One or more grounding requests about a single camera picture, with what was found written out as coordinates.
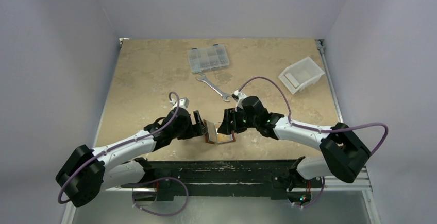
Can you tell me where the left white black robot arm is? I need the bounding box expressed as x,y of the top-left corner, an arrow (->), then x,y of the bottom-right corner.
55,106 -> 207,207

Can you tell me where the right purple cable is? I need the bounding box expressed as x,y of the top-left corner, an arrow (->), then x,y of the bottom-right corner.
237,76 -> 389,210

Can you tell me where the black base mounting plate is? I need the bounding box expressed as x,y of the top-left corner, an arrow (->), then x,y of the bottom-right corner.
123,160 -> 322,201

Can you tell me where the purple cable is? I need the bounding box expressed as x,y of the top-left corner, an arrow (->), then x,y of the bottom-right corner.
237,76 -> 389,210
57,91 -> 190,217

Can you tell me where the silver open-end wrench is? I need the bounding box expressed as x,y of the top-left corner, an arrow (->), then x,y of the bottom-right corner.
195,73 -> 233,102

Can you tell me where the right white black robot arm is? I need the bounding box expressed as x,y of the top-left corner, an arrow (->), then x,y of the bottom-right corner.
217,96 -> 371,186

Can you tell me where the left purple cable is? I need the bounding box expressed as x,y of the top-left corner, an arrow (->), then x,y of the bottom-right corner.
57,91 -> 190,217

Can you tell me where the brown leather card holder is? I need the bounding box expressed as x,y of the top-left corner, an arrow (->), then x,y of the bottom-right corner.
204,120 -> 236,145

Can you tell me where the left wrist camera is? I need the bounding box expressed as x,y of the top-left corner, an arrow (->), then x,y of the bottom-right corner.
178,97 -> 189,109

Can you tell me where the white card in bin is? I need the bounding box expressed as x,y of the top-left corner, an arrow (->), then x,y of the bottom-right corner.
284,73 -> 300,88

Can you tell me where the clear plastic screw organizer box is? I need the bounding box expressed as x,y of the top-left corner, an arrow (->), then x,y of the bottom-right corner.
187,44 -> 230,74

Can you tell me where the white plastic bin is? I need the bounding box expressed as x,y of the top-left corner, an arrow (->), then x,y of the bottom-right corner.
278,57 -> 325,94

